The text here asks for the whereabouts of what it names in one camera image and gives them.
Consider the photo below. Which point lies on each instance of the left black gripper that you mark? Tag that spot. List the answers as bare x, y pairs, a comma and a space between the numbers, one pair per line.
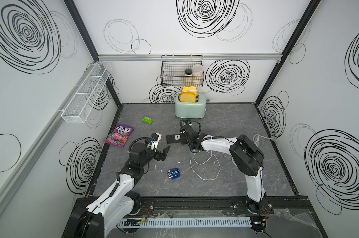
157, 156

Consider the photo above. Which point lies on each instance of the black power strip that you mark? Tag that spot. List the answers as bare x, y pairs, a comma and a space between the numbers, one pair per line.
176, 138

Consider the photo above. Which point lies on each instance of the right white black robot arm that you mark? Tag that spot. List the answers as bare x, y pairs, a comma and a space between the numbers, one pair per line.
248, 158

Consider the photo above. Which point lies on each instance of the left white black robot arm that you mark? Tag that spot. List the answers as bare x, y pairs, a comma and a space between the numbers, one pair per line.
100, 217

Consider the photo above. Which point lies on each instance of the blue electric shaver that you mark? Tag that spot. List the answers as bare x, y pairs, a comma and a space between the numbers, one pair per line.
174, 173

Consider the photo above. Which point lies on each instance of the mint green toaster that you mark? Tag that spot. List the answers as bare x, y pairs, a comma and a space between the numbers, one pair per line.
185, 110

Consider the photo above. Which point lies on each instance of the green candy packet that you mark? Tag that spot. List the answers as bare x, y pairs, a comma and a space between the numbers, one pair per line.
147, 119

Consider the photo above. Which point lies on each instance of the yellow sponge front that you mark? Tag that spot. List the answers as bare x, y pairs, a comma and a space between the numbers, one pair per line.
188, 97

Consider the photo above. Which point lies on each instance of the yellow sponge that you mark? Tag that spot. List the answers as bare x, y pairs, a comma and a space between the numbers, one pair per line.
189, 91
188, 97

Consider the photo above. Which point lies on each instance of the purple Fox's candy bag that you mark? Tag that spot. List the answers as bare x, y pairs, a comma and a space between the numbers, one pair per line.
120, 135

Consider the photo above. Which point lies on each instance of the yellow sponge back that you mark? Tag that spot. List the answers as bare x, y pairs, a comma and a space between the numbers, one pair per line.
189, 91

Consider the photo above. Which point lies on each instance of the white lid clear jar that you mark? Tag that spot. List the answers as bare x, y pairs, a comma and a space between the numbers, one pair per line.
197, 75

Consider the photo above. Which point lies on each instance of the black lid spice jar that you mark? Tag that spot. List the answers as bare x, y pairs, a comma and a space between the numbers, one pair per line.
188, 77

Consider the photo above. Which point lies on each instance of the black wire basket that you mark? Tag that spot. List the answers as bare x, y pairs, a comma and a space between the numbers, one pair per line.
173, 68

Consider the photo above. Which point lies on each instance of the white slotted cable duct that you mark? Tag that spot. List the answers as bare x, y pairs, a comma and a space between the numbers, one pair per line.
208, 222

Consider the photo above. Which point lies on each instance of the white wire wall shelf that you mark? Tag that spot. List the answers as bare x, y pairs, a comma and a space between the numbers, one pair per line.
88, 92

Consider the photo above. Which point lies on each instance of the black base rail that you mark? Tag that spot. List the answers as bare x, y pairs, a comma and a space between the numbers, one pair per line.
239, 205

